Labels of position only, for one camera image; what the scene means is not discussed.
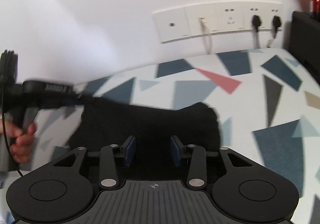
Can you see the black box by wall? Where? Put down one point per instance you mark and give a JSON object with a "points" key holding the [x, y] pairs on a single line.
{"points": [[301, 40]]}

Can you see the black power plug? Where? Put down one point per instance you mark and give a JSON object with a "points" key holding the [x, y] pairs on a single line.
{"points": [[276, 25], [256, 23]]}

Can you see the white wall socket panel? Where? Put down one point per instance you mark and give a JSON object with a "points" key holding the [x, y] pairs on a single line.
{"points": [[220, 17]]}

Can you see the person's left hand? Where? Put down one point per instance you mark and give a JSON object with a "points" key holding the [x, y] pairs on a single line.
{"points": [[23, 146]]}

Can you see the geometric patterned tablecloth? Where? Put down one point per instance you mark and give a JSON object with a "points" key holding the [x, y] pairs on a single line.
{"points": [[266, 169]]}

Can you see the black power plug right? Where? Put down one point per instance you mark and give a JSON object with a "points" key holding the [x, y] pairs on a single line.
{"points": [[276, 25]]}

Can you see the black power plug left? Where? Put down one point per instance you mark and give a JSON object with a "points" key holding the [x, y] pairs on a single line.
{"points": [[256, 23]]}

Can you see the black garment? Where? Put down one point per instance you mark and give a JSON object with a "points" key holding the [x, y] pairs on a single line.
{"points": [[104, 122]]}

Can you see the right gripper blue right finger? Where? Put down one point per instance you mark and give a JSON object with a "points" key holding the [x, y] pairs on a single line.
{"points": [[177, 151]]}

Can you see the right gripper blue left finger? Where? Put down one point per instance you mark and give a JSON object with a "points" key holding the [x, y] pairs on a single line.
{"points": [[129, 147]]}

